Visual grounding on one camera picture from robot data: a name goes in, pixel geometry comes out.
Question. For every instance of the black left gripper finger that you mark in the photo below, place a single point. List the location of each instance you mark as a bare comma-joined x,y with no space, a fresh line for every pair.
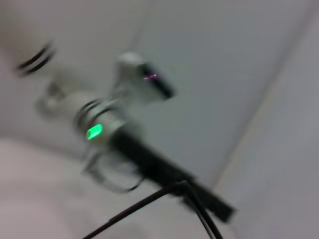
211,207
214,199

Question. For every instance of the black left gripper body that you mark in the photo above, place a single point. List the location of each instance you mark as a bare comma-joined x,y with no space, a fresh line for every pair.
144,159

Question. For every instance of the black thin-framed glasses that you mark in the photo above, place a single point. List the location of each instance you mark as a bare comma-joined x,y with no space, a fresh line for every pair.
172,187

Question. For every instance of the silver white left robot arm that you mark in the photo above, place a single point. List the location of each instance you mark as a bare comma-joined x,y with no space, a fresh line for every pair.
104,119

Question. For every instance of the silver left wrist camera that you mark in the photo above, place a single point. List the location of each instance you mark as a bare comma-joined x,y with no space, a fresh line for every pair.
134,72

